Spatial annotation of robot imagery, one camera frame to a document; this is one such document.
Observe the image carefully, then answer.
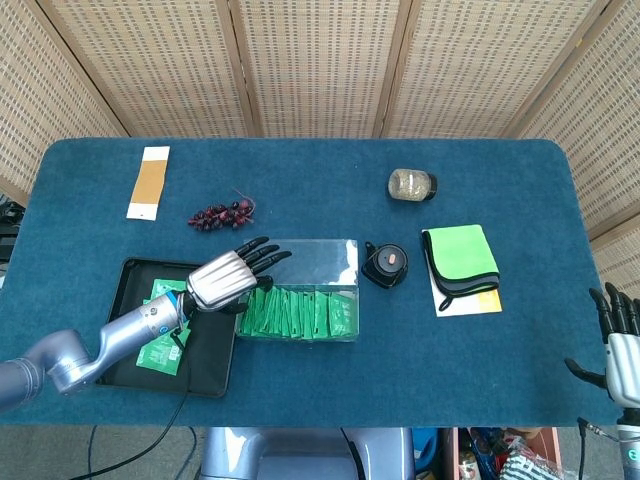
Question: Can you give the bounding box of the transparent plastic box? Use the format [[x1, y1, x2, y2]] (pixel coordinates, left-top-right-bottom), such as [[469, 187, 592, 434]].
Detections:
[[234, 238, 360, 344]]

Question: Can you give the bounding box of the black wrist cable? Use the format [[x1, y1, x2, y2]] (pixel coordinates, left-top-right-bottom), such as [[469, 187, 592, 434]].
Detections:
[[576, 417, 622, 480], [74, 327, 199, 480]]

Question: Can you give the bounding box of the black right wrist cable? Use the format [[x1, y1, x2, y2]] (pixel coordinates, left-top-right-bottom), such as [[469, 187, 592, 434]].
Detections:
[[576, 417, 622, 480]]

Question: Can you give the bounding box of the black torso cable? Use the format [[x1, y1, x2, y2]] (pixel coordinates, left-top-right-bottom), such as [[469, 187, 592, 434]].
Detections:
[[340, 427, 365, 480]]

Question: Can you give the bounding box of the black plastic tray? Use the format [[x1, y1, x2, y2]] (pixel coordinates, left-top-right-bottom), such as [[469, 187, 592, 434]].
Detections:
[[94, 257, 244, 400]]

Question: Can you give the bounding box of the orange white paper packet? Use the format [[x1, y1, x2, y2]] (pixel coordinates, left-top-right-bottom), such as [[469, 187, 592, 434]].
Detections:
[[125, 145, 172, 222]]

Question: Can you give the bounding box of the dark equipment behind table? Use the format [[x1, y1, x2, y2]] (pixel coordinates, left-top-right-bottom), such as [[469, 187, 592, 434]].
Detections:
[[0, 197, 25, 264]]

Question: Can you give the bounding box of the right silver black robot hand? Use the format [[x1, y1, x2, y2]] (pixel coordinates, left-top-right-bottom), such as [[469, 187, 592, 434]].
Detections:
[[564, 282, 640, 406]]

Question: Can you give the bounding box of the blue table cloth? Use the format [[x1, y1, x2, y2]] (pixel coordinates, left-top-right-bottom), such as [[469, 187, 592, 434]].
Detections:
[[0, 138, 626, 429]]

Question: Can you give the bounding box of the black bottle cap orange button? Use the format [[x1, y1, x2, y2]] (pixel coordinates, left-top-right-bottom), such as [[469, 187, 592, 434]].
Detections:
[[361, 241, 410, 290]]

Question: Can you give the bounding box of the green grey microfiber cloth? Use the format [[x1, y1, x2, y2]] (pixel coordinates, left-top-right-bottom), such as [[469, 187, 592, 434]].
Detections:
[[421, 224, 501, 312]]

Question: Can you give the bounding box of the glass jar with black lid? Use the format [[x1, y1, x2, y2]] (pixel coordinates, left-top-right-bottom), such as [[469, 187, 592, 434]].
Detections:
[[386, 168, 439, 203]]

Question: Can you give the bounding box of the white paper sheet yellow corner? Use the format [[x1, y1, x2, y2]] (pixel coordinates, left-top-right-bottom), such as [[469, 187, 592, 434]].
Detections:
[[422, 228, 504, 318]]

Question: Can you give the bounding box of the red crate with clutter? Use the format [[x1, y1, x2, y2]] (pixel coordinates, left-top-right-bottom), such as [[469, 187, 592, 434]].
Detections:
[[439, 427, 564, 480]]

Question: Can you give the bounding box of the silver robot torso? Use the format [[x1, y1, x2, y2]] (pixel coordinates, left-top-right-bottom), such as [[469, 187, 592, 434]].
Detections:
[[199, 427, 416, 480]]

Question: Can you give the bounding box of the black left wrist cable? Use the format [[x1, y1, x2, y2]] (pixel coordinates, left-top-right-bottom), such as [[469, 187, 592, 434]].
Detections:
[[74, 327, 199, 480]]

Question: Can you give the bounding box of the green sachet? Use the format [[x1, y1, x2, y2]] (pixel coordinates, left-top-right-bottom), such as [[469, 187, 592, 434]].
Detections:
[[327, 293, 359, 337], [135, 327, 192, 376], [312, 292, 335, 341], [151, 278, 190, 302], [237, 292, 266, 336]]

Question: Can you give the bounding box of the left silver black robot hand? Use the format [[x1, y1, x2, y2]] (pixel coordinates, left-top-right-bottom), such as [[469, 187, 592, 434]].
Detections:
[[180, 235, 293, 316]]

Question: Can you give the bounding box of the dark red grape bunch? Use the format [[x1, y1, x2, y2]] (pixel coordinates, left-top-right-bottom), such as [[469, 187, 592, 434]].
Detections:
[[187, 188, 258, 232]]

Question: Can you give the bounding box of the wicker folding screen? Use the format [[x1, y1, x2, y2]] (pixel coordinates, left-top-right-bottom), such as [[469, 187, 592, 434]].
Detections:
[[0, 0, 640, 294]]

